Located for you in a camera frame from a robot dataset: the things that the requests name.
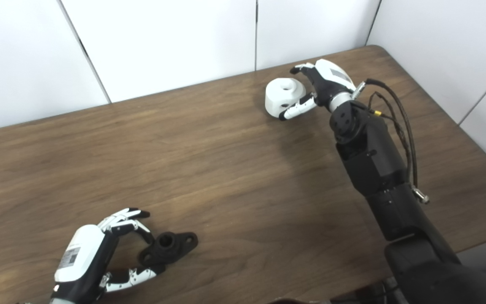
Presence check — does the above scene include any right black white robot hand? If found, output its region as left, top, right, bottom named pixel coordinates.
left=279, top=59, right=356, bottom=121

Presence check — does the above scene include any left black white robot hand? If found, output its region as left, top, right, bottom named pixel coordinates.
left=50, top=207, right=167, bottom=304

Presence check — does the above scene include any round white plastic piece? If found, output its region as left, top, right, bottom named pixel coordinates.
left=265, top=78, right=307, bottom=119

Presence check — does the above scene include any black plastic holder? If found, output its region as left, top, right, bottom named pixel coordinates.
left=138, top=231, right=198, bottom=267

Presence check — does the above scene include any dark robot torso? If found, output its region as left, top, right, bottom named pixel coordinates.
left=268, top=281, right=400, bottom=304

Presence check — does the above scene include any thin cable with yellow connector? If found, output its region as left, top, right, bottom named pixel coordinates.
left=367, top=91, right=413, bottom=186

